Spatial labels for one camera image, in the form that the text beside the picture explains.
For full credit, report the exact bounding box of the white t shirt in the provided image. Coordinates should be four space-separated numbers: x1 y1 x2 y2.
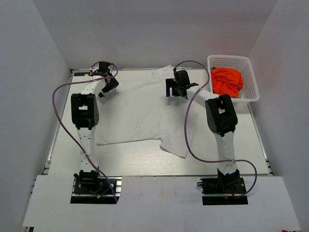
95 65 198 158

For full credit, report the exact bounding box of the orange t shirt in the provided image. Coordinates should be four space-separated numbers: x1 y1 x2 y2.
211 67 244 98

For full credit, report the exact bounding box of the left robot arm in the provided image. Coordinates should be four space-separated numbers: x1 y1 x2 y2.
70 61 119 193

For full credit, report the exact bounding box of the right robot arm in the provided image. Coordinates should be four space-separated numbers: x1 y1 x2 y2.
166 68 240 193

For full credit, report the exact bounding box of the blue label sticker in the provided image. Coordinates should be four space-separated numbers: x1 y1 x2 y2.
74 72 90 76

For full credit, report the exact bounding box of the white plastic basket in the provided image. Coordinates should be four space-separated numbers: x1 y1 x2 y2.
207 55 260 104

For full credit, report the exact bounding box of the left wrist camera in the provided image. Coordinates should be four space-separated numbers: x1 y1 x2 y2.
90 64 103 76

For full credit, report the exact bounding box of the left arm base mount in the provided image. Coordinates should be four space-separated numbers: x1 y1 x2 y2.
70 177 122 204

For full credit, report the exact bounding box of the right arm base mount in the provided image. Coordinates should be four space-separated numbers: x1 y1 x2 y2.
197 178 248 206

